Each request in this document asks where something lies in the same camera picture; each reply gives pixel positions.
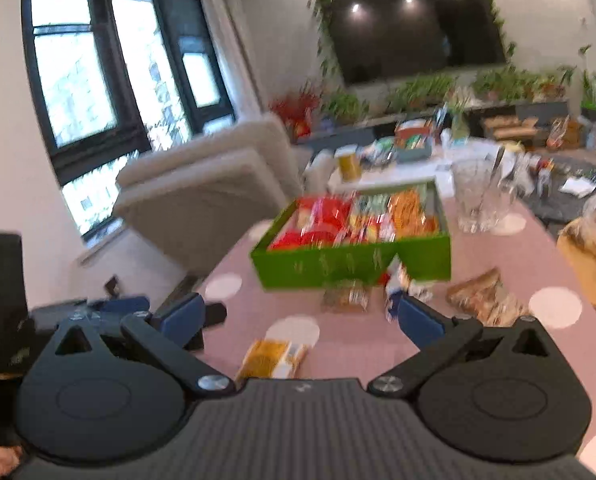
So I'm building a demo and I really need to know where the brown mixed nuts bag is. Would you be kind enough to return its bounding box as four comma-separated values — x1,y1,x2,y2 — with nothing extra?
446,268,531,327

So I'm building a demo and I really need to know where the small white red snack packet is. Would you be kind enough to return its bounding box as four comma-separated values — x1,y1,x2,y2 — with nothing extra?
384,255,432,323

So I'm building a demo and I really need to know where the yellow snack packet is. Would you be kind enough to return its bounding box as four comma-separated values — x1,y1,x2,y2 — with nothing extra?
236,339,310,382

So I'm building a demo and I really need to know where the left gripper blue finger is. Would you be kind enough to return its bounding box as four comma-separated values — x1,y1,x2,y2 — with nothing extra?
88,296,150,315

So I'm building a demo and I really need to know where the green cardboard snack box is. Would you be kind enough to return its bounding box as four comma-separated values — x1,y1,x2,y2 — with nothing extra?
250,181,452,289

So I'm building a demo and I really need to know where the green cracker snack bag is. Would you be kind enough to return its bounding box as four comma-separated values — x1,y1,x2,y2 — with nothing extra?
388,188,439,240

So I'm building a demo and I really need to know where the beige armchair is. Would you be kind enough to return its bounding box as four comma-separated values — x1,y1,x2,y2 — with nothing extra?
112,114,304,276

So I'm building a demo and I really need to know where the clear glass pitcher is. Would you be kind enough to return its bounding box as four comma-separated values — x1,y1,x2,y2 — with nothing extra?
451,159,517,234

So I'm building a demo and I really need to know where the wooden round tray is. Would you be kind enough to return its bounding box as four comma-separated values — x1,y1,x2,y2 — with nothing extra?
556,222,596,309

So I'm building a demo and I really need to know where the red snack bag in box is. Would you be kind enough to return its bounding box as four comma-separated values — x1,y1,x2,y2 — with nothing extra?
268,195,353,252

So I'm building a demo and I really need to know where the round white coffee table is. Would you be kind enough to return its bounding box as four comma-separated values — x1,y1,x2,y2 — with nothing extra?
328,138,499,197

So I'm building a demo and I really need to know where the yellow canister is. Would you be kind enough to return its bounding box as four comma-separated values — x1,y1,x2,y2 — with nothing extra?
334,144,362,182

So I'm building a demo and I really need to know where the dark round side table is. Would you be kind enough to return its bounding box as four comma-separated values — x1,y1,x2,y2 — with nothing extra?
519,154,596,226

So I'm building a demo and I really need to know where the blue snack tray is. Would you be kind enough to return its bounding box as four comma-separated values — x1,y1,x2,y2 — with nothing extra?
394,127,434,164

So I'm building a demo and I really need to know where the glass vase with plant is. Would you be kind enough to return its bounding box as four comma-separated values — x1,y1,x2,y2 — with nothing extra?
446,90,470,141

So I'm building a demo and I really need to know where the low tv cabinet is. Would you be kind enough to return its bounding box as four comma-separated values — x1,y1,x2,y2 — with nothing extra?
295,100,569,153

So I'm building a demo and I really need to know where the red flower decoration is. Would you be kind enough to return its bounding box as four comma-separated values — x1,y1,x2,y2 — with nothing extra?
269,86,321,142

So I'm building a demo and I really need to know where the wall mounted television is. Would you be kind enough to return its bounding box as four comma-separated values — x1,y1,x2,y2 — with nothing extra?
316,0,505,86

